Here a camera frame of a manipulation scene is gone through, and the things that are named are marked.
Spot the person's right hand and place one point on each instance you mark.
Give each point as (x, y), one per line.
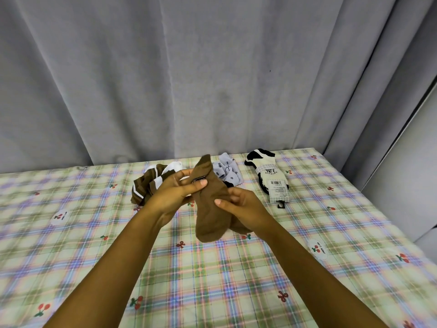
(247, 211)

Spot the person's left hand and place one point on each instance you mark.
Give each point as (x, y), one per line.
(169, 196)

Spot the person's right thumb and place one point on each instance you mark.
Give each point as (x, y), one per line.
(225, 205)

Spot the person's left thumb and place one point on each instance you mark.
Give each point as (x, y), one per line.
(182, 174)

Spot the person's right forearm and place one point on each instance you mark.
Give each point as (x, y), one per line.
(307, 276)

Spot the person's left forearm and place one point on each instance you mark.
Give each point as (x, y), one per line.
(112, 269)

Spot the brown white striped sock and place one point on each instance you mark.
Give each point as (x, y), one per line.
(141, 187)
(169, 169)

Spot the lavender printed sock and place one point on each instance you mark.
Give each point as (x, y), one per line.
(227, 169)

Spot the black white socks with label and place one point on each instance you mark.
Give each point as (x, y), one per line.
(269, 174)

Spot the plaid cherry print bedsheet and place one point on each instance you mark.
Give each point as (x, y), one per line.
(205, 286)

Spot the grey curtain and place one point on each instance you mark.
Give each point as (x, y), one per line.
(170, 75)

